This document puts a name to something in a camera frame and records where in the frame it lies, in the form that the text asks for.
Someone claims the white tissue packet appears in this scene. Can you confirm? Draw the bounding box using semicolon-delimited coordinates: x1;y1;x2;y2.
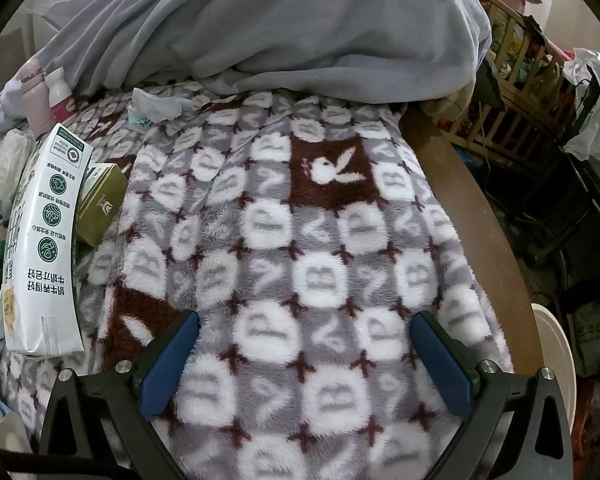
0;129;36;201

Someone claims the dark green bag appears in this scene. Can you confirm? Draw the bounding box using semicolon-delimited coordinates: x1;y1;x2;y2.
572;300;600;376

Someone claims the white plastic bag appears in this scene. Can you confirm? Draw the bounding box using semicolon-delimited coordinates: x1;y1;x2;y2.
562;47;600;161

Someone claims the wooden crib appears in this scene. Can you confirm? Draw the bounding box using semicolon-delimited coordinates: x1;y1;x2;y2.
475;0;581;166

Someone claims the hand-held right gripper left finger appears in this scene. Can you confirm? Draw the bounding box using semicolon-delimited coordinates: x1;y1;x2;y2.
40;310;203;480

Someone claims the wooden bed frame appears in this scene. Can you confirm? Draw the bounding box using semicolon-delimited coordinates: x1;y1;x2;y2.
400;102;541;376

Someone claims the white wrapper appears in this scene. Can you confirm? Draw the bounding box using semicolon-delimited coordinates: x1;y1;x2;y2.
127;87;193;128

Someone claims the red plastic bag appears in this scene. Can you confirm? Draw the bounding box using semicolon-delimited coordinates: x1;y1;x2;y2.
575;375;600;461

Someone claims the brown grey printed fleece blanket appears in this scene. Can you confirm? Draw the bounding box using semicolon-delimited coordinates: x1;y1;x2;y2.
0;77;516;480

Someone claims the olive green box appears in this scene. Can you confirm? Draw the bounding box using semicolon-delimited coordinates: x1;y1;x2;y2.
75;162;129;247

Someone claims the white green milk carton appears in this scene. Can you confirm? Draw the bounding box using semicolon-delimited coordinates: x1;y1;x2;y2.
0;122;95;356

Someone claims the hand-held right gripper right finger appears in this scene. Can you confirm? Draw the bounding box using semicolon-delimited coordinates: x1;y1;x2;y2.
410;310;573;480

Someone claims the white plastic bin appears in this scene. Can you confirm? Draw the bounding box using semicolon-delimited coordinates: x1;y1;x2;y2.
530;302;578;441

